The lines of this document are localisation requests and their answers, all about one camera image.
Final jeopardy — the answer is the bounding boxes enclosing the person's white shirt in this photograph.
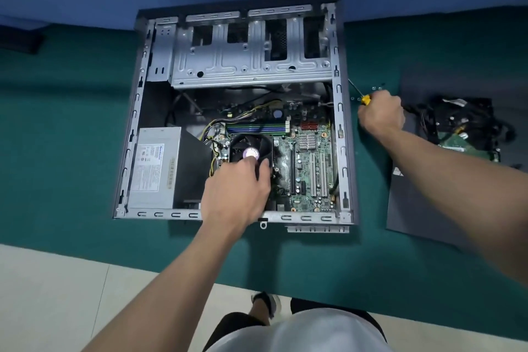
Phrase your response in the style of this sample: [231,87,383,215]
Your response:
[204,308,397,352]

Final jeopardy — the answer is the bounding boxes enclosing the person's right forearm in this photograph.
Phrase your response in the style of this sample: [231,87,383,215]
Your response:
[373,126,528,289]

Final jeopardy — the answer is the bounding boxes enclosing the silver power supply unit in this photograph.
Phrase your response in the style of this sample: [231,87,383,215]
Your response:
[125,126,183,211]

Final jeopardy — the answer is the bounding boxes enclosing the green floor mat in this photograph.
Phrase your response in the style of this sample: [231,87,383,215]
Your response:
[0,5,528,342]

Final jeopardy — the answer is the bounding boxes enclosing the silver metal drive cage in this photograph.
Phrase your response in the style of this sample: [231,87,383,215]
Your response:
[169,13,334,90]

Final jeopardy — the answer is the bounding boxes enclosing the desktop computer case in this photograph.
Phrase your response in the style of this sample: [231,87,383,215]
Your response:
[111,0,360,235]

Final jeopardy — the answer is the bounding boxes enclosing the yellow-handled screwdriver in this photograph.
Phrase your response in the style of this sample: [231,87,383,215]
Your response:
[347,78,372,107]

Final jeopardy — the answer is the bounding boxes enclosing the yellow and black cable bundle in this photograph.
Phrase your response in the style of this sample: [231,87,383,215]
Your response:
[200,100,286,178]

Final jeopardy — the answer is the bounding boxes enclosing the black flat base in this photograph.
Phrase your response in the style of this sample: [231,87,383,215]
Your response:
[0,25,47,56]

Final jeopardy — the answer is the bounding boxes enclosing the person's right hand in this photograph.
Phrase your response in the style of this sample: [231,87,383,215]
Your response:
[356,90,406,142]

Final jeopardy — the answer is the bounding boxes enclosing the black side panel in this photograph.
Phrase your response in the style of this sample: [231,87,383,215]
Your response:
[386,70,528,252]

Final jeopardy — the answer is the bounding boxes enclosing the black data cable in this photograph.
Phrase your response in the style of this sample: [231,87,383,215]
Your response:
[402,102,439,143]

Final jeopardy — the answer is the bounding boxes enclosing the hard drive with cables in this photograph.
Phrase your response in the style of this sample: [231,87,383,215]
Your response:
[433,96,502,163]

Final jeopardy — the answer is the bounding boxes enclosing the person's black shorts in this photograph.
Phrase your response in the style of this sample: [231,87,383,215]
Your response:
[202,297,388,352]

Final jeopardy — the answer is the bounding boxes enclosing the person's left hand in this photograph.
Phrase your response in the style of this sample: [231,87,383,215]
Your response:
[201,156,273,237]

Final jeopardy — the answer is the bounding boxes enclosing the cluster of silver screws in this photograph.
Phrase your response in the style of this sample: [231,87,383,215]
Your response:
[349,82,388,102]

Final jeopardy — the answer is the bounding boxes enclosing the person's left forearm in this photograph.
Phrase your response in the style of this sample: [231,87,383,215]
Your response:
[82,219,248,352]

